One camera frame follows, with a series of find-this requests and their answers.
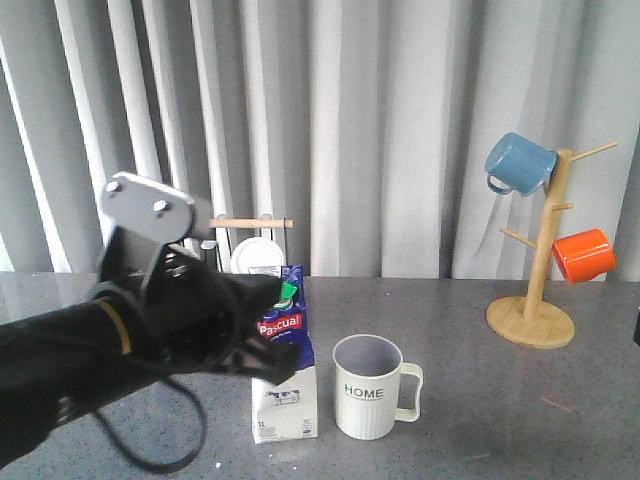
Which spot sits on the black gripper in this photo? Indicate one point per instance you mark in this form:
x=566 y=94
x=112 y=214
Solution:
x=176 y=315

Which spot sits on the blue white milk carton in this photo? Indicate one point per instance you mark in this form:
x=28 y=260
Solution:
x=287 y=410

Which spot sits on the white HOME mug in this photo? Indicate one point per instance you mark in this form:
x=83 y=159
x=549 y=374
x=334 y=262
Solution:
x=368 y=371

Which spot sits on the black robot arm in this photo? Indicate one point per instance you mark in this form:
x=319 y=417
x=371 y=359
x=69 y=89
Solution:
x=59 y=366

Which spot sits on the white ribbed mug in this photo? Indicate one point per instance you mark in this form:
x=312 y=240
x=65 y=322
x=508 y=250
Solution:
x=256 y=252

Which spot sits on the grey white curtain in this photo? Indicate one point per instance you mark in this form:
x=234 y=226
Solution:
x=367 y=123

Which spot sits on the wooden mug tree stand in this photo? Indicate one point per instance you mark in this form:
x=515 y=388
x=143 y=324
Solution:
x=529 y=320

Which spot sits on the blue enamel mug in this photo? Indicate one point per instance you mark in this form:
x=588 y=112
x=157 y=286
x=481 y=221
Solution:
x=517 y=164

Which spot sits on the orange enamel mug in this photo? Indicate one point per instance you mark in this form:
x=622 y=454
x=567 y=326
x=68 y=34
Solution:
x=583 y=256

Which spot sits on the black wire mug rack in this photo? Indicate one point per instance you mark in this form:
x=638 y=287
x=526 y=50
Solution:
x=227 y=233

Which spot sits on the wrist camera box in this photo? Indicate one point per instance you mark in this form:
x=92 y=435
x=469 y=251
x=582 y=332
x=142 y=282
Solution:
x=155 y=211

